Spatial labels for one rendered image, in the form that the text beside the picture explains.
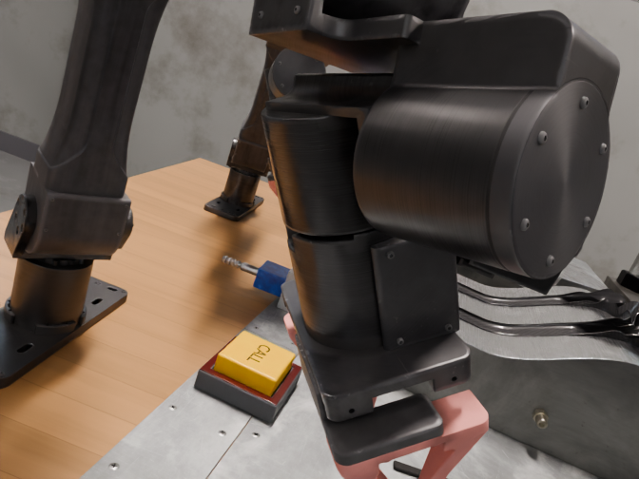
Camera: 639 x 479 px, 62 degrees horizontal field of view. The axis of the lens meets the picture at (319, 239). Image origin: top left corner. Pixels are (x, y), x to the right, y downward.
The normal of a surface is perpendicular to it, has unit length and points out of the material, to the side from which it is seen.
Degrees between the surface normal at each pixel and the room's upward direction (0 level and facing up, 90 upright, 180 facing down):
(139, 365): 0
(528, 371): 90
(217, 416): 0
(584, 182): 78
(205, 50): 90
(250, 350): 0
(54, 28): 90
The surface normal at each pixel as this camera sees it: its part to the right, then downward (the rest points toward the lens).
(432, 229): -0.66, 0.64
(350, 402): 0.25, 0.38
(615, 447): -0.26, 0.21
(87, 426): 0.32, -0.90
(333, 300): -0.39, 0.45
